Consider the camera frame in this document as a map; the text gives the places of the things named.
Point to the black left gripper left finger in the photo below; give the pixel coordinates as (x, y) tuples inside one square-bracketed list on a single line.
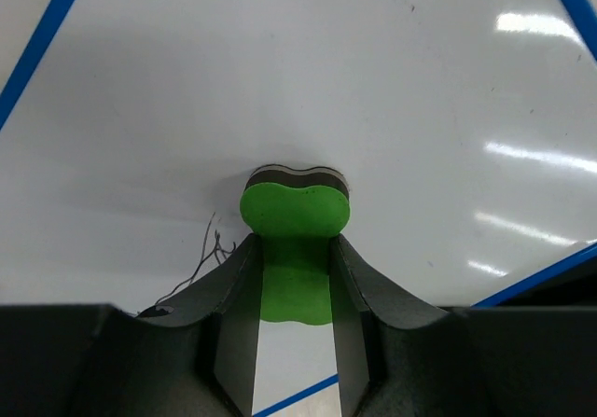
[(193, 354)]

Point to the blue framed whiteboard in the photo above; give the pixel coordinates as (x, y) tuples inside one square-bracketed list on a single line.
[(465, 129)]

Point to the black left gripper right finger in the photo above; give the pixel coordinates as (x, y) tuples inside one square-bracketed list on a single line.
[(529, 350)]

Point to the green whiteboard eraser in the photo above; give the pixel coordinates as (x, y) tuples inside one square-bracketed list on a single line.
[(296, 213)]

